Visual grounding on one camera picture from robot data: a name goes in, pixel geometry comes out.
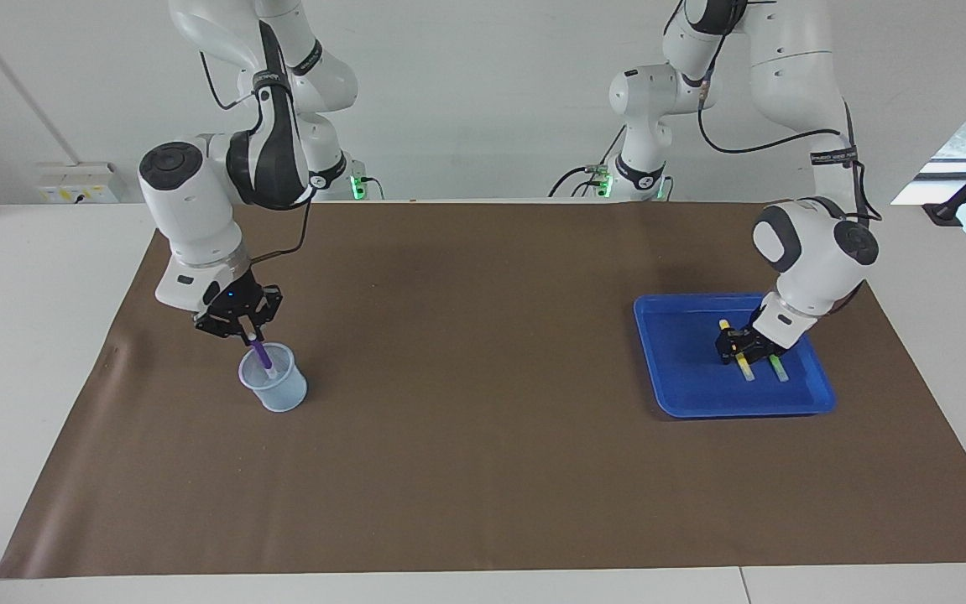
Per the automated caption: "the brown paper table mat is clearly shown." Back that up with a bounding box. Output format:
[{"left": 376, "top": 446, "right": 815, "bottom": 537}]
[{"left": 0, "top": 201, "right": 966, "bottom": 580}]

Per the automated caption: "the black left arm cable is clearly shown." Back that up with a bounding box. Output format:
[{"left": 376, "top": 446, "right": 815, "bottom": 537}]
[{"left": 697, "top": 0, "right": 882, "bottom": 223}]

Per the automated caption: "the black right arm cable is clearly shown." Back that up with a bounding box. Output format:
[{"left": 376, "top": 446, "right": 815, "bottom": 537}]
[{"left": 197, "top": 50, "right": 317, "bottom": 265}]

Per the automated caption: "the blue plastic tray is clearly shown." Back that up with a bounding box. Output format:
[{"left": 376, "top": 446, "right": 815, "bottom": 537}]
[{"left": 634, "top": 293, "right": 838, "bottom": 419}]

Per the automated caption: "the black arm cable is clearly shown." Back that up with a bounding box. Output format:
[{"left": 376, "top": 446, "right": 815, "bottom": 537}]
[
  {"left": 197, "top": 50, "right": 317, "bottom": 265},
  {"left": 697, "top": 0, "right": 882, "bottom": 223}
]

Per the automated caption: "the black base cable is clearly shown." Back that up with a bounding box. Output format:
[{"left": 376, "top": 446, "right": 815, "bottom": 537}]
[{"left": 548, "top": 126, "right": 626, "bottom": 200}]

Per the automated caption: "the white wall socket box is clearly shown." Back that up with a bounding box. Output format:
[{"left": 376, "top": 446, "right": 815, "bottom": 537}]
[{"left": 36, "top": 163, "right": 123, "bottom": 205}]

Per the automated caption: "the silver mesh pen cup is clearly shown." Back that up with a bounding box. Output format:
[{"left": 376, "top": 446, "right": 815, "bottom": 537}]
[{"left": 238, "top": 342, "right": 309, "bottom": 413}]

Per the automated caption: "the yellow marker pen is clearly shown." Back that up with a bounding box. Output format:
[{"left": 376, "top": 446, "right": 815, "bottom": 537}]
[{"left": 718, "top": 319, "right": 756, "bottom": 383}]

